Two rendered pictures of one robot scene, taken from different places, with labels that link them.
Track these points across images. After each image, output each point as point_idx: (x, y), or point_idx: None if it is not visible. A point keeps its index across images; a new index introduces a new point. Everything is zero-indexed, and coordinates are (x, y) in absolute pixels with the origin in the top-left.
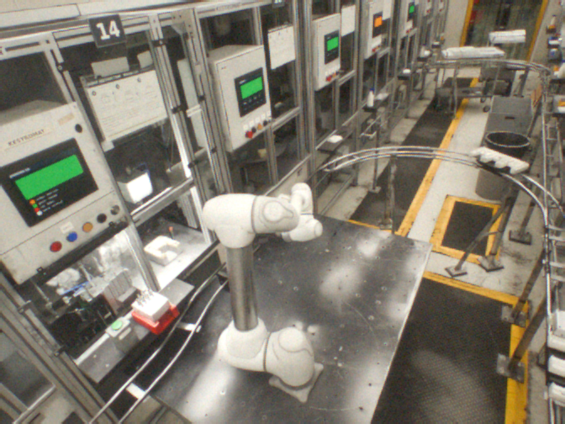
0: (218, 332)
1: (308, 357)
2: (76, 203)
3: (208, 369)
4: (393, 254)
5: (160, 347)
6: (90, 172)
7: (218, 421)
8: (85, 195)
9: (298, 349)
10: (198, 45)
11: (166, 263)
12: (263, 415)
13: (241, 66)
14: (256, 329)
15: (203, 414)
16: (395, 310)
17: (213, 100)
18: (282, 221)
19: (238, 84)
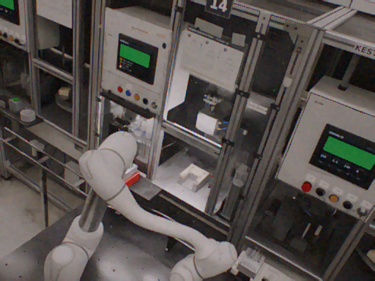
0: (124, 236)
1: (47, 274)
2: (139, 80)
3: None
4: None
5: None
6: (153, 72)
7: (50, 235)
8: (143, 80)
9: (50, 257)
10: (302, 62)
11: (179, 181)
12: (40, 262)
13: (351, 121)
14: (79, 229)
15: (58, 227)
16: None
17: (286, 119)
18: (80, 167)
19: (326, 132)
